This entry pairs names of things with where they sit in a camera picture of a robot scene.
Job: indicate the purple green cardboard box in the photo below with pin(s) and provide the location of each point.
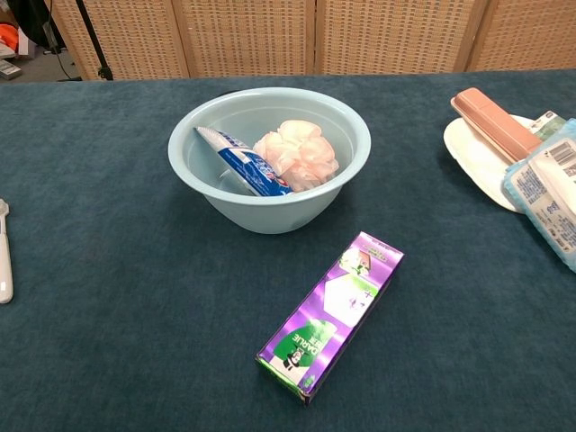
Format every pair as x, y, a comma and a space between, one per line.
324, 324

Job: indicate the orange cloth item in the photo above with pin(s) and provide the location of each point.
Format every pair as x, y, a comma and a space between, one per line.
8, 40

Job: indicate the small green white packet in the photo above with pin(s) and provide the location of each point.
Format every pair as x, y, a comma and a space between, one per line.
550, 123

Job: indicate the pink mesh bath sponge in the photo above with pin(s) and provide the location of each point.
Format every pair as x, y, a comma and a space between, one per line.
301, 157

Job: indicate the white toothbrush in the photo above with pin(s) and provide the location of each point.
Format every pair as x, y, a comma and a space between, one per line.
4, 265

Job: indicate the blue white toothpaste tube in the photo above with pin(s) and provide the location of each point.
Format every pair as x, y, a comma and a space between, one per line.
243, 164

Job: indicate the white round plate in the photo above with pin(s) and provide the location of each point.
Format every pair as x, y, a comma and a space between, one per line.
472, 162

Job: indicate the blue plastic package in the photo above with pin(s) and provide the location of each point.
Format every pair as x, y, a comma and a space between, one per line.
546, 198

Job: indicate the black tripod stand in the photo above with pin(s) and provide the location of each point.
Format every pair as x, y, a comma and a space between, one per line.
92, 36

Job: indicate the wicker folding screen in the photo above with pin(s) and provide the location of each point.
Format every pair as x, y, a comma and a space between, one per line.
252, 36

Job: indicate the light blue plastic bowl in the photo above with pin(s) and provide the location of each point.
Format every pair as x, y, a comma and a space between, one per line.
270, 216

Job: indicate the dark blue table mat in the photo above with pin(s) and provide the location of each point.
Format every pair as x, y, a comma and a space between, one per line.
112, 337

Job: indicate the pink toothbrush travel case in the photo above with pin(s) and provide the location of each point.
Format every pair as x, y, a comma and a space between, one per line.
495, 121

